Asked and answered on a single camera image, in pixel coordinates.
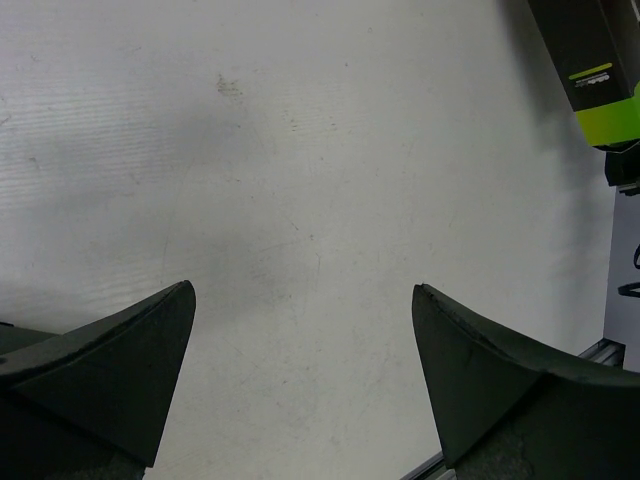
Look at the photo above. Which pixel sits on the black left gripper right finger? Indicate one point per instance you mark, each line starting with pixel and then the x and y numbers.
pixel 509 407

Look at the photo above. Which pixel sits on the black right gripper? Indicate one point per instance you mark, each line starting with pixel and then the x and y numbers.
pixel 622 168

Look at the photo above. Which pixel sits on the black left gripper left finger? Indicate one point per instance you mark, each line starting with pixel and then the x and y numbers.
pixel 92 403

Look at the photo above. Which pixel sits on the black green razor box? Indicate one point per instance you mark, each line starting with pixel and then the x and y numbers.
pixel 594 46

